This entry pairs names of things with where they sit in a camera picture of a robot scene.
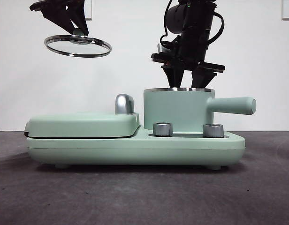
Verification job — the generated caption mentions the silver control knob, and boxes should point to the silver control knob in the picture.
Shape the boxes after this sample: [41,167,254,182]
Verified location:
[152,122,174,137]
[202,124,224,138]

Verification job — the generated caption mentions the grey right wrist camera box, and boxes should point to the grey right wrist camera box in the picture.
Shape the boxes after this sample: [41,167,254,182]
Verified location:
[157,44,170,56]

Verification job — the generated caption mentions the chrome grill lid handle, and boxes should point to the chrome grill lid handle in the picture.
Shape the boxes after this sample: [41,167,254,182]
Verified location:
[114,94,136,116]

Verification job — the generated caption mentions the mint green breakfast maker base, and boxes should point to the mint green breakfast maker base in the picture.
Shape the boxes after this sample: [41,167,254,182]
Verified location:
[26,124,245,170]

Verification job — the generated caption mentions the glass pot lid green knob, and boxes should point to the glass pot lid green knob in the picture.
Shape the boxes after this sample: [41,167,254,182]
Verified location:
[44,28,112,58]

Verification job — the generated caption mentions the mint green grill lid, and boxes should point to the mint green grill lid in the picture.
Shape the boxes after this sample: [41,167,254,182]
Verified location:
[24,112,141,139]

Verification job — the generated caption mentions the mint green pot with handle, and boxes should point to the mint green pot with handle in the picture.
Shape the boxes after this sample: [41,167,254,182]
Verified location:
[143,87,257,132]

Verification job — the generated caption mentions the white wall socket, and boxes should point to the white wall socket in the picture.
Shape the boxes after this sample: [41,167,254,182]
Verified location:
[84,0,92,20]
[281,0,289,21]

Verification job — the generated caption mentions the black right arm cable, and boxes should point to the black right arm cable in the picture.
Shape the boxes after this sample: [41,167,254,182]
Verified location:
[206,11,225,42]

